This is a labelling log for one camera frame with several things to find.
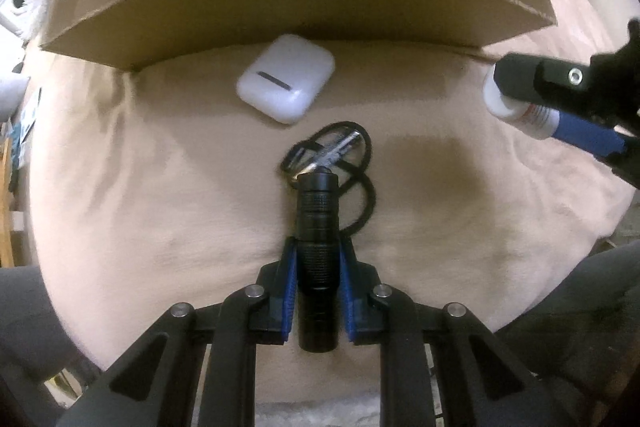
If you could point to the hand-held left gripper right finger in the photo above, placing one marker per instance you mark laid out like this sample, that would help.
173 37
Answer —
348 297

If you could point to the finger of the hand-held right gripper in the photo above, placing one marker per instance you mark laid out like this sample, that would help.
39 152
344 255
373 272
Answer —
585 137
545 79

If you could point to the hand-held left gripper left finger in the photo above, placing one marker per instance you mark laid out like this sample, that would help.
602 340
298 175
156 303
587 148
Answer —
286 292

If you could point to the black flashlight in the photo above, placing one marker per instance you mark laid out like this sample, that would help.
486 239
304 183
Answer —
317 257

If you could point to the small white bottle red label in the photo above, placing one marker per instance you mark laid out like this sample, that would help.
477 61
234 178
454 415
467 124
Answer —
500 104

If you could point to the beige blanket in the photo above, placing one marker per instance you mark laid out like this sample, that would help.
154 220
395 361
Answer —
150 207

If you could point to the person's right leg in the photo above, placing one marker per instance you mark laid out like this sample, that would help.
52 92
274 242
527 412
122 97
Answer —
580 322

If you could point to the person's leg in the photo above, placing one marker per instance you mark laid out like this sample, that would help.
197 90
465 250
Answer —
580 322
35 332

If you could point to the white earbud case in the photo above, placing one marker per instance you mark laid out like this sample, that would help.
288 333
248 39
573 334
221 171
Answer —
285 79

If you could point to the person's left leg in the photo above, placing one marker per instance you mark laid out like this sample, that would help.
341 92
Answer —
35 332

